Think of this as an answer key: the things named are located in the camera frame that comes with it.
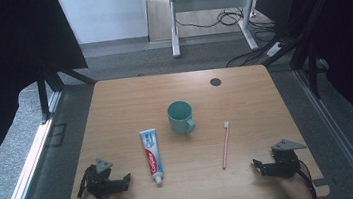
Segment white blue red toothpaste tube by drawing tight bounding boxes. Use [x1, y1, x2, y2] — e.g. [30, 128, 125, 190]
[139, 127, 166, 189]

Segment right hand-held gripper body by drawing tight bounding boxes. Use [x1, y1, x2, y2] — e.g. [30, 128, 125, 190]
[255, 136, 310, 183]

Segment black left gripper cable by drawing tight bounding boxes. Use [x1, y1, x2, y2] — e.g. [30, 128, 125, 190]
[71, 164, 97, 199]

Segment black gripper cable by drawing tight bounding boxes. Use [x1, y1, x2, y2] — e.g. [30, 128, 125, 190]
[295, 156, 319, 199]
[71, 164, 97, 199]

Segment white desk frame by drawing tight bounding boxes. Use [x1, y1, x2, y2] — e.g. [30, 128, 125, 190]
[166, 0, 266, 60]

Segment pink toothbrush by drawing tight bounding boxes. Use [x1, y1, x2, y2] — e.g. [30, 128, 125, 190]
[216, 120, 236, 171]

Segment black floor cables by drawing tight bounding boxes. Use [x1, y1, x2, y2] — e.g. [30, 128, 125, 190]
[175, 1, 280, 47]

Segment person's right hand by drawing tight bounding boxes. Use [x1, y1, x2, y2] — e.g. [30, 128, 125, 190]
[277, 170, 315, 199]

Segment black curtain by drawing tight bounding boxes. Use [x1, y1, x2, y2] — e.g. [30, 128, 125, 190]
[0, 0, 102, 191]
[253, 0, 353, 163]

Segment dark round table grommet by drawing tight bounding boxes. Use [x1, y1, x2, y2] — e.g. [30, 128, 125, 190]
[209, 76, 223, 87]

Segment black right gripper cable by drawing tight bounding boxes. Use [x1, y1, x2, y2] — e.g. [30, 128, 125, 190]
[295, 156, 319, 199]

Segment teal cup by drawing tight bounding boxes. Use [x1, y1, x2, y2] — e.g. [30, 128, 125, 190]
[165, 99, 198, 137]

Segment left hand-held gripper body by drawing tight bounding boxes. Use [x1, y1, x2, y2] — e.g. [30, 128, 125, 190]
[85, 155, 131, 199]

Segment black metal stand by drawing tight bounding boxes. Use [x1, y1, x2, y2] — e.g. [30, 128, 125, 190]
[255, 0, 353, 105]
[33, 54, 101, 125]

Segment aluminium frame rail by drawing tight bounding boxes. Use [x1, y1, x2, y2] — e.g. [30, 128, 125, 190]
[0, 89, 76, 199]
[292, 61, 353, 199]

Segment white power strip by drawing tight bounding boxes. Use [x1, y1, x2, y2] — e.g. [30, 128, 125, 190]
[265, 40, 286, 58]

